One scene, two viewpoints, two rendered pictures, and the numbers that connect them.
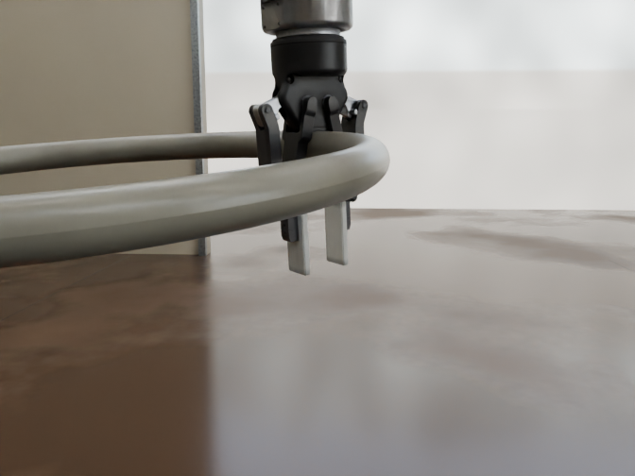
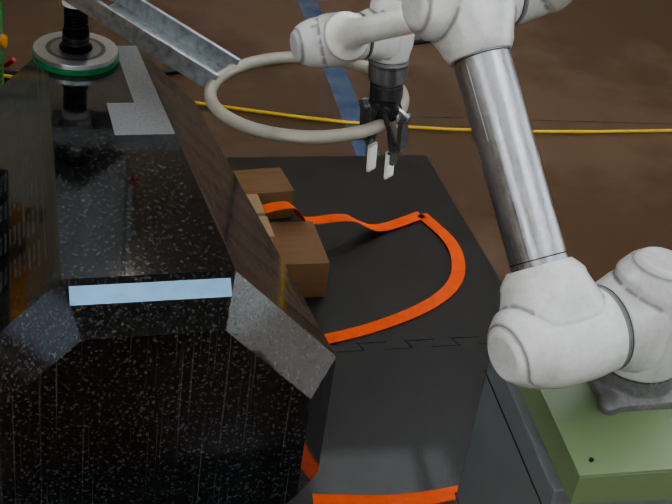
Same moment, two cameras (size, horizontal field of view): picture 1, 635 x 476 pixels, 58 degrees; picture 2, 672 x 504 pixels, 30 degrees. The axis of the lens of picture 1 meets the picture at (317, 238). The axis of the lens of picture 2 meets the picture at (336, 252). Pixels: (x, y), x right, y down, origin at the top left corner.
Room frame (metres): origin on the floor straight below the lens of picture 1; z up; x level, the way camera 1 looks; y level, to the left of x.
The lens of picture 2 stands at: (-0.28, -2.42, 2.27)
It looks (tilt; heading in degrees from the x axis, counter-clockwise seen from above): 33 degrees down; 71
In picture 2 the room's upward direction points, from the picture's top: 9 degrees clockwise
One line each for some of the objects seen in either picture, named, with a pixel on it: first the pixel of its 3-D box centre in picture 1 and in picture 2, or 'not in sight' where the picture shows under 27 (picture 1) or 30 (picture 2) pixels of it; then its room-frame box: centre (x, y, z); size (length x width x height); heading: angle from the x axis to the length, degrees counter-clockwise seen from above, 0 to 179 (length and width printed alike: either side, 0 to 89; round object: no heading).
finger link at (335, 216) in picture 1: (335, 231); (389, 163); (0.62, -0.02, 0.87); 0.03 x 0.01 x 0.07; 38
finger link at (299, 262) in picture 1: (298, 240); (371, 156); (0.59, 0.02, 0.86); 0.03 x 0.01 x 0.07; 38
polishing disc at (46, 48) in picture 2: not in sight; (75, 50); (-0.05, 0.58, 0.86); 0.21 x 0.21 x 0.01
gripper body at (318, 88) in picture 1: (310, 84); (385, 99); (0.59, 0.01, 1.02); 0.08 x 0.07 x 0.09; 127
